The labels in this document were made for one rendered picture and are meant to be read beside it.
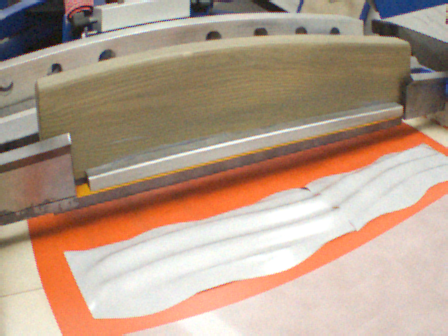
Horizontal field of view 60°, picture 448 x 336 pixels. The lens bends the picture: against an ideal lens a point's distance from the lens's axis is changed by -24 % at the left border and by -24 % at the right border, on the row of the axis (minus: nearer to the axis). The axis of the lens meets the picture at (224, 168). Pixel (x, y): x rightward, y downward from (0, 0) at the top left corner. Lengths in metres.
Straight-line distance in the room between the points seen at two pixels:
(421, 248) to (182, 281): 0.16
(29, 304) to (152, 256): 0.09
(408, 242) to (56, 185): 0.23
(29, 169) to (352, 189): 0.23
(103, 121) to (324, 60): 0.18
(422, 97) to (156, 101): 0.29
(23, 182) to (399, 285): 0.24
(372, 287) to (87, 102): 0.21
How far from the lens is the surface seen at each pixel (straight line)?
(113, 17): 0.58
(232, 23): 0.58
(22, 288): 0.28
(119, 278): 0.26
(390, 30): 0.61
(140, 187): 0.34
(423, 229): 0.33
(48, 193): 0.29
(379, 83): 0.43
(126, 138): 0.31
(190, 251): 0.28
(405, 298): 0.26
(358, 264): 0.28
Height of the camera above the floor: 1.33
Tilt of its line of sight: 40 degrees down
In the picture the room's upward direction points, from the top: 9 degrees clockwise
